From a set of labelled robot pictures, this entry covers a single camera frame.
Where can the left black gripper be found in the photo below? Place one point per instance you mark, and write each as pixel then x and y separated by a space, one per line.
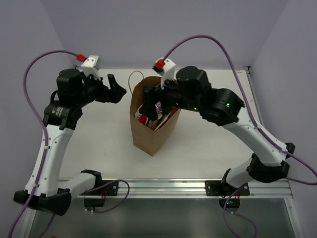
pixel 105 91

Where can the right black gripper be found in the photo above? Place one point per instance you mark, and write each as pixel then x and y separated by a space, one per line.
pixel 154 94

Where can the brown paper bag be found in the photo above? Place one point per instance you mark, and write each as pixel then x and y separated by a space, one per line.
pixel 145 138

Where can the brown M&M's packet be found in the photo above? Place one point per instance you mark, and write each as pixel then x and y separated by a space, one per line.
pixel 159 110

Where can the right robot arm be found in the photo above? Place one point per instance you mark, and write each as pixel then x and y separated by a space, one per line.
pixel 192 91

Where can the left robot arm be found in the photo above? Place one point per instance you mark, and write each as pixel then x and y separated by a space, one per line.
pixel 43 192

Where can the red snack packet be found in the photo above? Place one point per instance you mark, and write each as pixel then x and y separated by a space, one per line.
pixel 153 125

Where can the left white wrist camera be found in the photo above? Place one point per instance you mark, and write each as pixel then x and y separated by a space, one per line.
pixel 89 65

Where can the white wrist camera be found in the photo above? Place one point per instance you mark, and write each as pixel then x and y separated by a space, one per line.
pixel 166 69
pixel 89 65

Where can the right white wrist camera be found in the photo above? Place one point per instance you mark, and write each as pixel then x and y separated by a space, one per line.
pixel 166 69

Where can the aluminium mounting rail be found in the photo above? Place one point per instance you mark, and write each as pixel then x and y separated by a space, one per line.
pixel 198 189

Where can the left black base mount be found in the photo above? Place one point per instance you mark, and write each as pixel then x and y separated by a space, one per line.
pixel 97 199

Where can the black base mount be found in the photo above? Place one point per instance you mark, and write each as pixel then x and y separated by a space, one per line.
pixel 97 199
pixel 226 194

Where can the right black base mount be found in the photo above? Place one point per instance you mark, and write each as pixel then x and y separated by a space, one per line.
pixel 226 194

